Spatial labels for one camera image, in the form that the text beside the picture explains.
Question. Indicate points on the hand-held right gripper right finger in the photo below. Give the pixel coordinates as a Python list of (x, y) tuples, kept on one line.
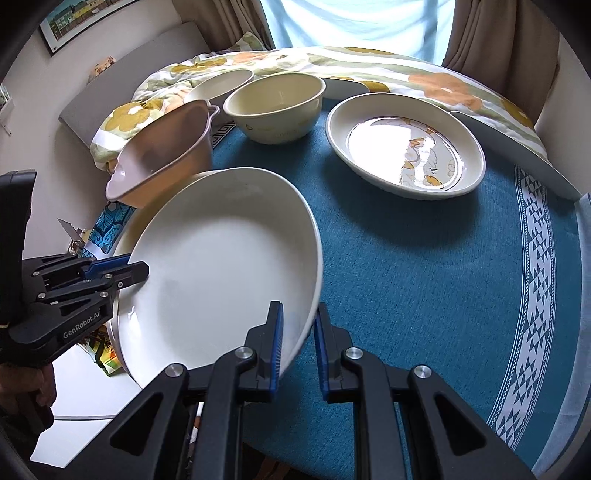
[(320, 350)]

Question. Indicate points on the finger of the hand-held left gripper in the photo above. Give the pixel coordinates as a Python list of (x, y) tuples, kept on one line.
[(134, 273), (108, 267)]

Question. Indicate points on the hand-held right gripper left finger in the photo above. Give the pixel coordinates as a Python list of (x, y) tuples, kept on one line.
[(277, 344)]

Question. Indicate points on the large white plate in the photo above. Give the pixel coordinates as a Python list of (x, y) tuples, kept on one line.
[(207, 277)]

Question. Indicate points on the deep cream bowl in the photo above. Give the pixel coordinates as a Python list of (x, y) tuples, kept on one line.
[(277, 124)]

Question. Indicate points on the cream patterned oval plate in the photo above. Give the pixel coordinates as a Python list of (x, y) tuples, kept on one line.
[(369, 122)]

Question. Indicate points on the person's left hand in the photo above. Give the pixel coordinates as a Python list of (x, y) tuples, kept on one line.
[(39, 385)]

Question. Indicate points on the blue patterned cloth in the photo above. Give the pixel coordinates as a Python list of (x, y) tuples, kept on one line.
[(108, 228)]

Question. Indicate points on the green yellow packet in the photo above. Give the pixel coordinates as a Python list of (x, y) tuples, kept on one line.
[(105, 357)]

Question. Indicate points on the small metal object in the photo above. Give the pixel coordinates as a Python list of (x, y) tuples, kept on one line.
[(74, 235)]

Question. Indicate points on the blue tablecloth with white border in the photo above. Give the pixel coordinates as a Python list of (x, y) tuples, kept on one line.
[(415, 300)]

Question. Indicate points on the grey cushion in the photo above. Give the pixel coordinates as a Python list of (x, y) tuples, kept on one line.
[(138, 69)]

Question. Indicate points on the small tan toy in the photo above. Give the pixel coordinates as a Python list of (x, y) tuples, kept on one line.
[(104, 64)]

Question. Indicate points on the shallow cream bowl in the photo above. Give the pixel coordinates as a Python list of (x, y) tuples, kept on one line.
[(217, 85)]

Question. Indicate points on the pale blue cloth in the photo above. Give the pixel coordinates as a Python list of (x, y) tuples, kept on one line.
[(572, 323)]

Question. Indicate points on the white curved board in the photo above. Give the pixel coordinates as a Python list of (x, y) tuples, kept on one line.
[(344, 87), (517, 152)]

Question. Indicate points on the brown curtain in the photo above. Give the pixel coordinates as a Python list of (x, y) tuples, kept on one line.
[(221, 23), (494, 41)]

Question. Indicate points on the floral blanket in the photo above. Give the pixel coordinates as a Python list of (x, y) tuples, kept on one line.
[(369, 64)]

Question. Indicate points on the white sheer curtain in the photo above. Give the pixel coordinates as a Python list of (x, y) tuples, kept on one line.
[(355, 23)]

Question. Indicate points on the framed wall picture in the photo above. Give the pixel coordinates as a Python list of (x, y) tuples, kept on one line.
[(83, 21)]

